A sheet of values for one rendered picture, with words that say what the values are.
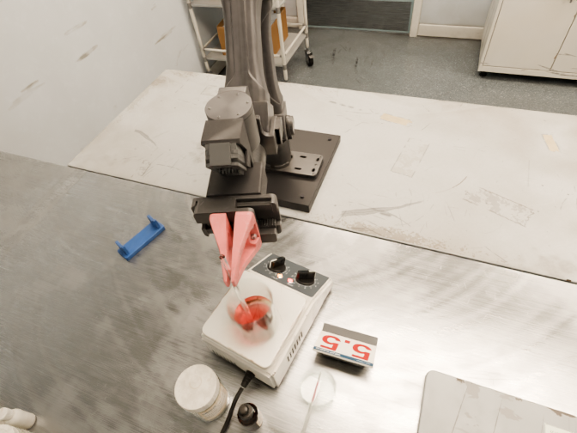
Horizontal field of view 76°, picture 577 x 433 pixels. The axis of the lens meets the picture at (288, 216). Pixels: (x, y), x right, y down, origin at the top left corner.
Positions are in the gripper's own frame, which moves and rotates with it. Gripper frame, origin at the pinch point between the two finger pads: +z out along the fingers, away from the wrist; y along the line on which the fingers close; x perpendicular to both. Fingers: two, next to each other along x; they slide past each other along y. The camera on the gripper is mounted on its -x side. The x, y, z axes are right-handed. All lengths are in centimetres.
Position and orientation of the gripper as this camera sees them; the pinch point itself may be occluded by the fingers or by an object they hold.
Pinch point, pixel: (231, 277)
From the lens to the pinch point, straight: 42.1
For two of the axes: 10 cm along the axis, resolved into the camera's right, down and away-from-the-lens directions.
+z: -0.2, 8.0, -6.0
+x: 1.0, 6.0, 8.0
